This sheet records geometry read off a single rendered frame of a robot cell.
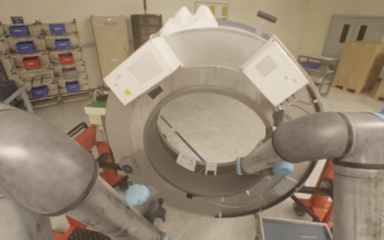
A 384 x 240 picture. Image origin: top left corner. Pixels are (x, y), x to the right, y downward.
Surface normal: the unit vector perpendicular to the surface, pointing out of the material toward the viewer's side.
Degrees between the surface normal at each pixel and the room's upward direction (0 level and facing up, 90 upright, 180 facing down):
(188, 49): 90
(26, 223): 89
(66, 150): 52
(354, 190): 71
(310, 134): 64
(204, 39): 90
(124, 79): 90
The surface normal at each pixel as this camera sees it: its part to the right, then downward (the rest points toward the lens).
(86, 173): 0.94, -0.18
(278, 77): -0.17, 0.46
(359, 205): -0.65, -0.04
